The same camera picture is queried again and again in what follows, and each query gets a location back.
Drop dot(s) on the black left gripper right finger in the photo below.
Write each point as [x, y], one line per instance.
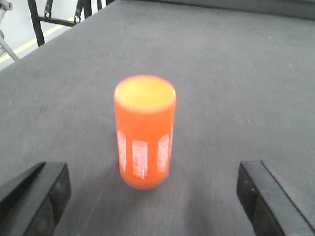
[270, 210]

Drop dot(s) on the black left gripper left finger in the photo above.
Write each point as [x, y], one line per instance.
[32, 203]

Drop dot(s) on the orange cylindrical capacitor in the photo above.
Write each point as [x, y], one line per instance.
[145, 108]

